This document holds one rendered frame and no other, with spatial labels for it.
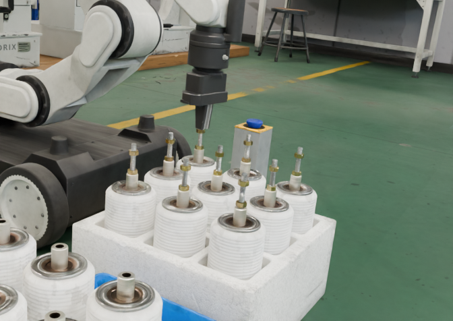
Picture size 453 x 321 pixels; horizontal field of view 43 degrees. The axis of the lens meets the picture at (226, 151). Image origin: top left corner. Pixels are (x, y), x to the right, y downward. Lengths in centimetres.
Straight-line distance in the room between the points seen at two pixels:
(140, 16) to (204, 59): 29
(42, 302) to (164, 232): 30
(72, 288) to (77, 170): 64
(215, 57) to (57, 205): 48
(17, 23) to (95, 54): 199
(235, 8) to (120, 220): 48
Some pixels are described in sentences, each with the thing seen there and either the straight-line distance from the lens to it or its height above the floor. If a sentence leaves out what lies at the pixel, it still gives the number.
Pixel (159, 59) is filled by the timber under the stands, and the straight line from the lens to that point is 419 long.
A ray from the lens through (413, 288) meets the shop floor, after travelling 146.
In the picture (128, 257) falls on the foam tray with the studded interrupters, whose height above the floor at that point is 16.
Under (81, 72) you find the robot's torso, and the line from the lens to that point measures 149.
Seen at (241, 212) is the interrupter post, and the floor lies 28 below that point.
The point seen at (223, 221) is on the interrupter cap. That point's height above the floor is 25.
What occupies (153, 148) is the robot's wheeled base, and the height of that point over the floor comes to 18.
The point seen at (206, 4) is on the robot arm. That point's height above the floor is 60.
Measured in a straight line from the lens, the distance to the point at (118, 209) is 109.
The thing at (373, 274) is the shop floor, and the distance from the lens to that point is 148.
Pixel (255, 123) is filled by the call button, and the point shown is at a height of 33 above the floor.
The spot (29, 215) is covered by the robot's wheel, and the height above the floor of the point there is 8.
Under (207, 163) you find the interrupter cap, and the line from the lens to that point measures 128.
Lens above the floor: 65
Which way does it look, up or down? 16 degrees down
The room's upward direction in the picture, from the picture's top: 6 degrees clockwise
